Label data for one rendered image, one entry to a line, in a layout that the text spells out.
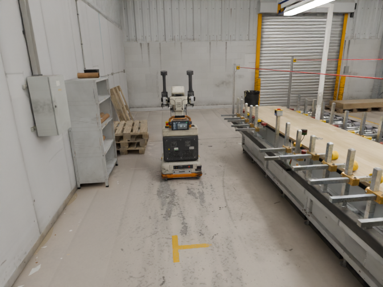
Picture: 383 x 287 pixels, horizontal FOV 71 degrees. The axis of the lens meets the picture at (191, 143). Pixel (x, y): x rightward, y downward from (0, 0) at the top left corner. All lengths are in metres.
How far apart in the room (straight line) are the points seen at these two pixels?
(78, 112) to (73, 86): 0.34
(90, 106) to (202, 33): 6.96
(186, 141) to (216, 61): 6.53
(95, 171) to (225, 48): 7.42
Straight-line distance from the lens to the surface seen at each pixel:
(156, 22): 10.20
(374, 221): 1.72
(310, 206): 3.22
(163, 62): 10.09
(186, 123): 3.92
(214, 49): 10.26
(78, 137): 4.04
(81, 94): 3.90
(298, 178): 2.79
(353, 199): 1.93
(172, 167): 4.09
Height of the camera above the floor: 1.77
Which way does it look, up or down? 17 degrees down
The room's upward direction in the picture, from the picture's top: 1 degrees counter-clockwise
